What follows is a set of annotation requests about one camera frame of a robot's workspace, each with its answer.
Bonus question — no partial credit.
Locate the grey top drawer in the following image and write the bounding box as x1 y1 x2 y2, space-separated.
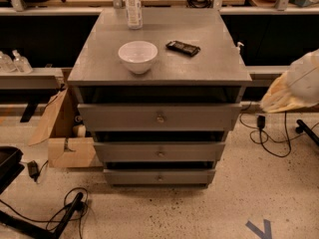
78 104 241 131

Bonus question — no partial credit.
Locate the grey drawer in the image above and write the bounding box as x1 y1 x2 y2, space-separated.
94 141 225 162
78 104 241 131
104 169 215 185

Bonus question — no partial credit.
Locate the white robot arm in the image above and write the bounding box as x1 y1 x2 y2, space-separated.
260 50 319 113

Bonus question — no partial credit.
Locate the grey drawer cabinet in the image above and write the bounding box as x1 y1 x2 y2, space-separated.
67 7 253 188

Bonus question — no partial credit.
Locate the grey bottom drawer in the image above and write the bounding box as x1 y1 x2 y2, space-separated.
104 169 215 185

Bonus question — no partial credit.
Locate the grey middle drawer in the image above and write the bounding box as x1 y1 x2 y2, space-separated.
94 141 225 162

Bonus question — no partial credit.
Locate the black power adapter right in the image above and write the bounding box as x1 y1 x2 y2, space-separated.
257 116 265 130

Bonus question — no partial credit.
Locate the black power adapter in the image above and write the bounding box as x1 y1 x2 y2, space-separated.
257 116 265 130
27 160 40 181

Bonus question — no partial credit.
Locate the black stand leg right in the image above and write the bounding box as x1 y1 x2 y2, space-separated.
295 119 319 146

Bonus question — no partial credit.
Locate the small white pump bottle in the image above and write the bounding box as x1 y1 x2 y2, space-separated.
236 42 244 55

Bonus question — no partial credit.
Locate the black snack packet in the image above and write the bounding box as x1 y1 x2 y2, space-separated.
165 40 200 57

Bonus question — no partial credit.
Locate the blue tape floor mark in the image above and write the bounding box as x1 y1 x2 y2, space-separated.
245 219 272 239

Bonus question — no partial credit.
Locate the white ceramic bowl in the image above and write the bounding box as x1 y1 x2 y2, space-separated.
118 41 158 74

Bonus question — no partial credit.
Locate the clear plastic water bottle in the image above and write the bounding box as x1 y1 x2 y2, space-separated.
125 0 143 29

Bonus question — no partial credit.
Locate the open cardboard box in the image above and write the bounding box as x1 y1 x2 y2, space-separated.
27 68 104 169

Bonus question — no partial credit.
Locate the black power adapter left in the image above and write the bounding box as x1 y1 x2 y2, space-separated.
27 160 40 181

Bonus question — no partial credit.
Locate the right sanitizer bottle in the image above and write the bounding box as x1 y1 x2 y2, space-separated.
13 50 33 74

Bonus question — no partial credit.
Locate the sanitizer bottle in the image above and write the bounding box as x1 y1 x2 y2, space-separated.
0 51 16 73
13 50 33 74

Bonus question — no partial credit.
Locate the left sanitizer bottle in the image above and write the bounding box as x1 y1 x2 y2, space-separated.
0 51 16 73

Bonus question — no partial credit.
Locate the black chair base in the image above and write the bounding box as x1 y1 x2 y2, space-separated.
1 146 95 239

